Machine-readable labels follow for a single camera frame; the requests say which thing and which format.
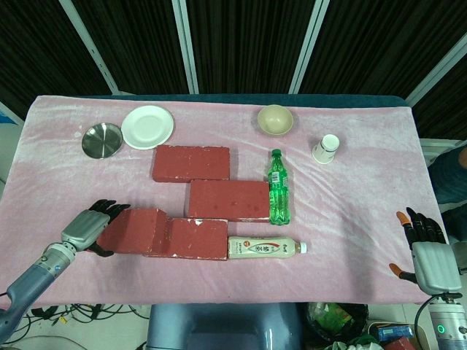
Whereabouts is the person in blue clothing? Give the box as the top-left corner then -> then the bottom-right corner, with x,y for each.
428,147 -> 467,209

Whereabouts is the beige bowl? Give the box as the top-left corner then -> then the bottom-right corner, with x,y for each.
257,104 -> 294,136

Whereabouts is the red brick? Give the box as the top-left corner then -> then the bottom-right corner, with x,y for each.
152,144 -> 231,184
187,179 -> 271,223
96,208 -> 169,256
144,217 -> 230,262

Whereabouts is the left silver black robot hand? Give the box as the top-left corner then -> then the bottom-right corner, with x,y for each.
61,198 -> 131,257

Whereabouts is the stainless steel plate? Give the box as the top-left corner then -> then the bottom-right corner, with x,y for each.
81,122 -> 124,160

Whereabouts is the pink velvet table cloth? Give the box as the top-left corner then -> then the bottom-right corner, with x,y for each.
0,95 -> 456,306

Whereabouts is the blue white sign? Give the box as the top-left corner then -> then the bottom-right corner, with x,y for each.
0,101 -> 19,127

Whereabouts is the green plastic soda bottle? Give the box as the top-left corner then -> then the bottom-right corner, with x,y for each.
268,148 -> 292,225

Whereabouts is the black bag with green trash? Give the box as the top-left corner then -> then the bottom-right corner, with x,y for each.
305,301 -> 369,346

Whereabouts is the blue-grey robot torso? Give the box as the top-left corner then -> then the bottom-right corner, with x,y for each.
147,302 -> 304,350

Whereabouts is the blue packet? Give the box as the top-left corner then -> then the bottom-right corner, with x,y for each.
375,325 -> 415,343

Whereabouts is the white paper cup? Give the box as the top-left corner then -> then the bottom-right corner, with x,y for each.
311,133 -> 340,165

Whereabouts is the white partition post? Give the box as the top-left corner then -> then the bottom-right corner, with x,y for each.
172,0 -> 200,94
405,34 -> 467,105
60,0 -> 120,95
290,0 -> 331,94

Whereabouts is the beige milk tea bottle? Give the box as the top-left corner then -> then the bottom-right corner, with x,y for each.
228,236 -> 308,261

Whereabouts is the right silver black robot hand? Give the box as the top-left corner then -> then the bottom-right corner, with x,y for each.
388,206 -> 463,295

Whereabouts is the white round plate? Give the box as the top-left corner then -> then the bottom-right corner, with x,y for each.
120,105 -> 175,150

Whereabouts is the black floor cable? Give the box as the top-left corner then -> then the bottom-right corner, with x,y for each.
21,303 -> 147,329

